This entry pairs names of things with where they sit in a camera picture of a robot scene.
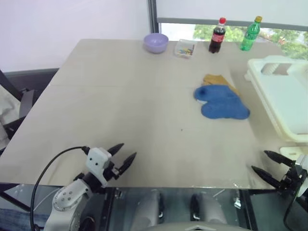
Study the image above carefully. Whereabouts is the cola bottle red cap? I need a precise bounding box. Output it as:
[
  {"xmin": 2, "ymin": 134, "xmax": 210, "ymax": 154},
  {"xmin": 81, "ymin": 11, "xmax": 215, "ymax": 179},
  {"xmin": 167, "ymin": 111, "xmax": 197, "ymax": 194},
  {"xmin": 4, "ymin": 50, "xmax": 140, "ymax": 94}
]
[{"xmin": 208, "ymin": 17, "xmax": 227, "ymax": 54}]

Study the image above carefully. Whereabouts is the green soda bottle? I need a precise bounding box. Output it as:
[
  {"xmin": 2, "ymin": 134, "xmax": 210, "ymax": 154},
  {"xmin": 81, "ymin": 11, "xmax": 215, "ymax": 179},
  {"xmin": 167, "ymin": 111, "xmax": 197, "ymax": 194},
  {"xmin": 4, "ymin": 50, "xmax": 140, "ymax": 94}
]
[{"xmin": 239, "ymin": 15, "xmax": 263, "ymax": 51}]

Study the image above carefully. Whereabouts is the silver robot torso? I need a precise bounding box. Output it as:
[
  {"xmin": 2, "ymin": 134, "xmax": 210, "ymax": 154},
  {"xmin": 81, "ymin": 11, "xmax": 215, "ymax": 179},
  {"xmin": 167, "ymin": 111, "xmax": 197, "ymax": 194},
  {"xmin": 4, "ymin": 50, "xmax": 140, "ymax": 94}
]
[{"xmin": 145, "ymin": 222, "xmax": 244, "ymax": 231}]

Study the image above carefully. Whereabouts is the blue denim fabric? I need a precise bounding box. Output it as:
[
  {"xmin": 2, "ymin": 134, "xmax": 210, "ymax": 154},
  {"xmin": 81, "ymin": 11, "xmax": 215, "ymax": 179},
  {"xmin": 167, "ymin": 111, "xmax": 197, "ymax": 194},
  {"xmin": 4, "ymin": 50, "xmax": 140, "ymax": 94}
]
[{"xmin": 0, "ymin": 208, "xmax": 50, "ymax": 231}]

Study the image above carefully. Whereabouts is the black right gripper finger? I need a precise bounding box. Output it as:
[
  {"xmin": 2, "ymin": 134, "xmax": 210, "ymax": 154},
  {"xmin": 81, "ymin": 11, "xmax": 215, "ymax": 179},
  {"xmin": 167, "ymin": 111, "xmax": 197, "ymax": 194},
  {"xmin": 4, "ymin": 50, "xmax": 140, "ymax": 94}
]
[
  {"xmin": 264, "ymin": 150, "xmax": 296, "ymax": 167},
  {"xmin": 251, "ymin": 165, "xmax": 282, "ymax": 189}
]

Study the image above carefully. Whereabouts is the purple plastic bowl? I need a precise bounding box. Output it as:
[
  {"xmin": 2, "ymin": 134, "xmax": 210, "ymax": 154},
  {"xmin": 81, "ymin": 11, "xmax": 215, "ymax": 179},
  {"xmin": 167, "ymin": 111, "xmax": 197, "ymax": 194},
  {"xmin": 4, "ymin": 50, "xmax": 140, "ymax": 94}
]
[{"xmin": 143, "ymin": 33, "xmax": 169, "ymax": 54}]

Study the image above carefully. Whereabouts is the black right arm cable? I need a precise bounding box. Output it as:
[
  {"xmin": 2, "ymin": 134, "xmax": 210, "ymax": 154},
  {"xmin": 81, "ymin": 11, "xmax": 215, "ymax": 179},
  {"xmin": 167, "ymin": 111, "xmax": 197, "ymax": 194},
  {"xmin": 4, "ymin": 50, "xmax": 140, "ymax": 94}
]
[{"xmin": 283, "ymin": 187, "xmax": 308, "ymax": 225}]

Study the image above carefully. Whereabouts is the white plastic lid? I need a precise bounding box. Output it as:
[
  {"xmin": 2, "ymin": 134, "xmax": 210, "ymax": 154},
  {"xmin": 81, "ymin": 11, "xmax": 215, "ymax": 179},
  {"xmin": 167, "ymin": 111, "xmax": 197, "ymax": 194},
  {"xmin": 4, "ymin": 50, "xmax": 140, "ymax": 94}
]
[{"xmin": 279, "ymin": 146, "xmax": 305, "ymax": 158}]

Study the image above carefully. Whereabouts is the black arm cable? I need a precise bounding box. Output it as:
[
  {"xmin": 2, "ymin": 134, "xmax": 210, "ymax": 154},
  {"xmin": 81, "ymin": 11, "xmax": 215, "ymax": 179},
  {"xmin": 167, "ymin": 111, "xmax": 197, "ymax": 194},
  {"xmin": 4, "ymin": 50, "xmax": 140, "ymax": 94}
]
[
  {"xmin": 283, "ymin": 187, "xmax": 308, "ymax": 225},
  {"xmin": 30, "ymin": 145, "xmax": 90, "ymax": 231}
]

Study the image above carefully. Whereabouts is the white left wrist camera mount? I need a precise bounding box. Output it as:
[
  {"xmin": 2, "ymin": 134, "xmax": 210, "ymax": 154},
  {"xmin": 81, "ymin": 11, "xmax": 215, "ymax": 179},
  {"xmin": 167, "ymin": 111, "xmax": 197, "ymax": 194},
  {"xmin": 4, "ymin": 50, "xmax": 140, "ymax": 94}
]
[{"xmin": 85, "ymin": 147, "xmax": 113, "ymax": 188}]

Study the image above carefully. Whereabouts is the yellow cloth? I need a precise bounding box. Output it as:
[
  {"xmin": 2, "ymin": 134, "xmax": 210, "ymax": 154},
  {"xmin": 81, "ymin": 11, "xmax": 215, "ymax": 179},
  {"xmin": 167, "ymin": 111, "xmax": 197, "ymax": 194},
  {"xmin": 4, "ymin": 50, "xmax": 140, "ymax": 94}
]
[{"xmin": 203, "ymin": 74, "xmax": 241, "ymax": 96}]

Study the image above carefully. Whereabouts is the white roller blind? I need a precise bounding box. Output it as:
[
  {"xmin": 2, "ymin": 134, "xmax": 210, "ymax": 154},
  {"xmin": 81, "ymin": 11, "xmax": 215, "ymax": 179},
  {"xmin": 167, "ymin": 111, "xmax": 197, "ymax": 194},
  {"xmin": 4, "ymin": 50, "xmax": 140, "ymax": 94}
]
[{"xmin": 156, "ymin": 0, "xmax": 308, "ymax": 26}]

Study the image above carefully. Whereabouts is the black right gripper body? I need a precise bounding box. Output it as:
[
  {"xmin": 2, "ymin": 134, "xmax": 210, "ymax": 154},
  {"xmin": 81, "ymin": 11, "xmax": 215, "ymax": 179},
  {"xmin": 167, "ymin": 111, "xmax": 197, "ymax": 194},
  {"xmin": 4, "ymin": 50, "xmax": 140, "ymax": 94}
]
[{"xmin": 279, "ymin": 160, "xmax": 308, "ymax": 191}]

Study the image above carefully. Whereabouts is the white fabric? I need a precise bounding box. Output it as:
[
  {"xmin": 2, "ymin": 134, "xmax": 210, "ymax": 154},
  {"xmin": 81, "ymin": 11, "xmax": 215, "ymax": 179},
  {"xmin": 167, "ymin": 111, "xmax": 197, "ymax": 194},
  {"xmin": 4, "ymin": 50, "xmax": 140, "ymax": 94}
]
[{"xmin": 0, "ymin": 88, "xmax": 23, "ymax": 150}]

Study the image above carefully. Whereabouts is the black chair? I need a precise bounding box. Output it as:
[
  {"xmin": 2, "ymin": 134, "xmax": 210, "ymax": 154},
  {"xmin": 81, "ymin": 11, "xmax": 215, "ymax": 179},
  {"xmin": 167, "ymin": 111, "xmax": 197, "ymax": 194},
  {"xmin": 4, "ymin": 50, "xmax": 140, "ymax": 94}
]
[{"xmin": 0, "ymin": 68, "xmax": 60, "ymax": 154}]

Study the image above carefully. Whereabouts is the grey window frame post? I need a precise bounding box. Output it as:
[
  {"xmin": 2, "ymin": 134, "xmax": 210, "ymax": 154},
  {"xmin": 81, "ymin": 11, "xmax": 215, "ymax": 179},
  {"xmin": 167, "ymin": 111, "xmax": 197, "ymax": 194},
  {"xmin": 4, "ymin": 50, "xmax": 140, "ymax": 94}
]
[{"xmin": 147, "ymin": 0, "xmax": 158, "ymax": 35}]

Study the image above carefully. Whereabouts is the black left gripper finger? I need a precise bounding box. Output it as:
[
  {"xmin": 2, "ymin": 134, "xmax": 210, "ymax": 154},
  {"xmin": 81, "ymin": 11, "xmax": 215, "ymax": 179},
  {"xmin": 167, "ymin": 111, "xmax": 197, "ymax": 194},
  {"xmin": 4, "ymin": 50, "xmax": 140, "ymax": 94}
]
[
  {"xmin": 118, "ymin": 152, "xmax": 137, "ymax": 179},
  {"xmin": 107, "ymin": 143, "xmax": 125, "ymax": 158}
]

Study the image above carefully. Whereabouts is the white plastic dish rack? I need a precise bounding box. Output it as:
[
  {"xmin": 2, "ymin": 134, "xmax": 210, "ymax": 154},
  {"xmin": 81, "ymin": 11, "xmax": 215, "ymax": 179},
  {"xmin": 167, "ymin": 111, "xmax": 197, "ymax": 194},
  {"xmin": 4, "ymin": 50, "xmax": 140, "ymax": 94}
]
[{"xmin": 244, "ymin": 55, "xmax": 308, "ymax": 143}]

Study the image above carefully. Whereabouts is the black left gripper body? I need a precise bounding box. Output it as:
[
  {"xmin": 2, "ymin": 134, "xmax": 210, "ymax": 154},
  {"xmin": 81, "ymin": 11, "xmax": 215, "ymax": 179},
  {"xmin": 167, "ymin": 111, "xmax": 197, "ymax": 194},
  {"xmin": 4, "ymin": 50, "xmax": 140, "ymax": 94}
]
[{"xmin": 103, "ymin": 160, "xmax": 124, "ymax": 181}]

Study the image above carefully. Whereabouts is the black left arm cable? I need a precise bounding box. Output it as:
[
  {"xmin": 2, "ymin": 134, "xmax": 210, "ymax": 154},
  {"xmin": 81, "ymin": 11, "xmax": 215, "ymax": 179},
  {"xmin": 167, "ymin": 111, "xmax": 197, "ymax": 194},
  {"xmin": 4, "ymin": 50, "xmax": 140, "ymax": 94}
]
[{"xmin": 30, "ymin": 145, "xmax": 90, "ymax": 231}]

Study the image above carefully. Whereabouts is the clear plastic box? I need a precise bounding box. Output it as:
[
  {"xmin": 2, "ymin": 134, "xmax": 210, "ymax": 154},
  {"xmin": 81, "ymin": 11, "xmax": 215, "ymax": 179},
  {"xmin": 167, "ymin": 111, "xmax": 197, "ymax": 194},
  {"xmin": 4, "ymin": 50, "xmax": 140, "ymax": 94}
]
[{"xmin": 175, "ymin": 39, "xmax": 198, "ymax": 59}]

